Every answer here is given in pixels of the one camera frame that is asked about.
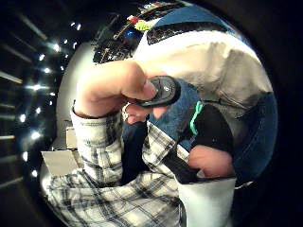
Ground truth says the black remote clicker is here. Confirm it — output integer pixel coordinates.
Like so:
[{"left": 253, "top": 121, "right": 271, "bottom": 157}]
[{"left": 135, "top": 75, "right": 183, "bottom": 109}]

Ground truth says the yellow-green object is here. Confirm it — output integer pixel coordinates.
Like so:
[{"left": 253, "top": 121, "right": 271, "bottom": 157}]
[{"left": 134, "top": 19, "right": 154, "bottom": 32}]

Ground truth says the small red object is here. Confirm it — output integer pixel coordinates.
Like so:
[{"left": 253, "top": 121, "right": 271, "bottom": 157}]
[{"left": 127, "top": 14, "right": 140, "bottom": 26}]

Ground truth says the white and beige cloth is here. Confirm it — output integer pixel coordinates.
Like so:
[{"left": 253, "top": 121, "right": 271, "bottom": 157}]
[{"left": 134, "top": 29, "right": 274, "bottom": 110}]

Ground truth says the black speckled strip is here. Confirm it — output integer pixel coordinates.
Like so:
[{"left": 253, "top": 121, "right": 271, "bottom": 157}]
[{"left": 146, "top": 21, "right": 229, "bottom": 45}]

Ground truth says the small cardboard box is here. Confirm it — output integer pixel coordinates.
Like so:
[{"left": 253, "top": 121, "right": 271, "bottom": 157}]
[{"left": 51, "top": 126, "right": 79, "bottom": 151}]

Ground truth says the the person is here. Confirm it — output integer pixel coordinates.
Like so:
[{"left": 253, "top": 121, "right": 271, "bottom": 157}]
[{"left": 41, "top": 79, "right": 279, "bottom": 227}]

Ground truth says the group of ceiling lamps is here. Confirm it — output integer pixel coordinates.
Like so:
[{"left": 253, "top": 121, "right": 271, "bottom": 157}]
[{"left": 18, "top": 20, "right": 83, "bottom": 178}]

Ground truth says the open cardboard box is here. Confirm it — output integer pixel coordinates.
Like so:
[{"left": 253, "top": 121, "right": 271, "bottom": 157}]
[{"left": 41, "top": 148, "right": 81, "bottom": 178}]

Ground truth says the silver finger ring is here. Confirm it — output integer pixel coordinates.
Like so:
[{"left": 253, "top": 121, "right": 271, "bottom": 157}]
[{"left": 121, "top": 102, "right": 131, "bottom": 122}]

